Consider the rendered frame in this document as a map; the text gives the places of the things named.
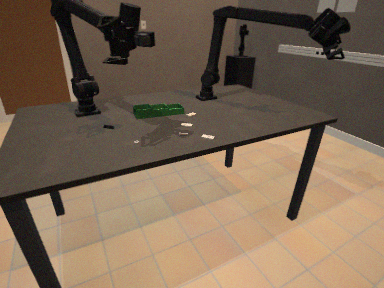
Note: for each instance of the green rack of bins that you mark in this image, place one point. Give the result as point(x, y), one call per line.
point(171, 109)

